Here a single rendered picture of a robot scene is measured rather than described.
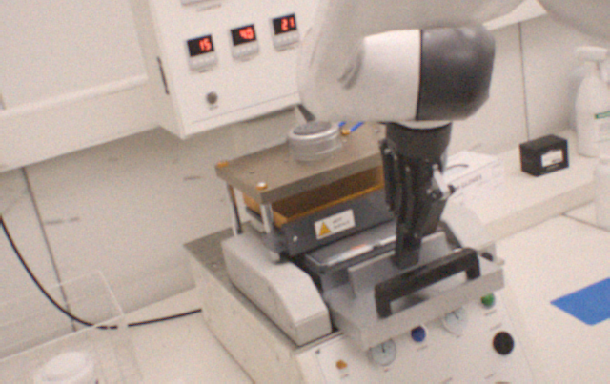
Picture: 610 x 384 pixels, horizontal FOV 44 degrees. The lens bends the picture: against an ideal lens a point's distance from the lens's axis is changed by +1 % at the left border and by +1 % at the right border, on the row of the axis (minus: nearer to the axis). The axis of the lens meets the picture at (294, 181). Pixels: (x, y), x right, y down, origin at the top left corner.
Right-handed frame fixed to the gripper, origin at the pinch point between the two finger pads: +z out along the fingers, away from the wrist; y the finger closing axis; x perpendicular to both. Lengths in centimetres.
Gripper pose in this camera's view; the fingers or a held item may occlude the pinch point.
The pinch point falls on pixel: (407, 244)
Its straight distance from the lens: 99.4
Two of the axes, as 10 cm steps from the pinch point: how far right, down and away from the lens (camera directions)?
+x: 8.9, -3.0, 3.4
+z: 0.3, 7.8, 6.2
